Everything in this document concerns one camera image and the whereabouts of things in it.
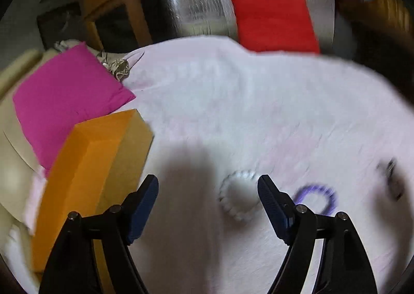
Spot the purple bead bracelet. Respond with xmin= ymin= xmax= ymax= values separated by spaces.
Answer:
xmin=292 ymin=184 xmax=337 ymax=217

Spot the white bead bracelet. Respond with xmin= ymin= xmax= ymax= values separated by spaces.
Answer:
xmin=218 ymin=169 xmax=261 ymax=221

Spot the pale pink blanket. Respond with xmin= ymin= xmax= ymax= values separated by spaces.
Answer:
xmin=6 ymin=35 xmax=413 ymax=294

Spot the magenta pillow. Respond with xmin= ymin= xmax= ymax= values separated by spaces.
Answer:
xmin=13 ymin=42 xmax=136 ymax=176

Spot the crumpled patterned cloth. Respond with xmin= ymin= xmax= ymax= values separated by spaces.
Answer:
xmin=53 ymin=40 xmax=131 ymax=81

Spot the orange cardboard box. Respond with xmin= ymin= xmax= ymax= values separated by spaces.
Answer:
xmin=31 ymin=109 xmax=154 ymax=294

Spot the brown wooden furniture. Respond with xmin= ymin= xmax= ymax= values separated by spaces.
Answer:
xmin=330 ymin=0 xmax=414 ymax=42

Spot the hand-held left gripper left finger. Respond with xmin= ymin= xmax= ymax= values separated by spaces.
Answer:
xmin=39 ymin=174 xmax=160 ymax=294

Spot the red pillow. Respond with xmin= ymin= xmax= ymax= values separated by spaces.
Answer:
xmin=231 ymin=0 xmax=321 ymax=55

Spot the metal wristwatch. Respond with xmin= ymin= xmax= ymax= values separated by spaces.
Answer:
xmin=378 ymin=158 xmax=405 ymax=201

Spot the beige leather sofa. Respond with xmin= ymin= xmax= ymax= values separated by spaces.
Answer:
xmin=0 ymin=48 xmax=49 ymax=236

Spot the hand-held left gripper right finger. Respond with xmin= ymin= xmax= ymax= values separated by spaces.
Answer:
xmin=257 ymin=174 xmax=378 ymax=294

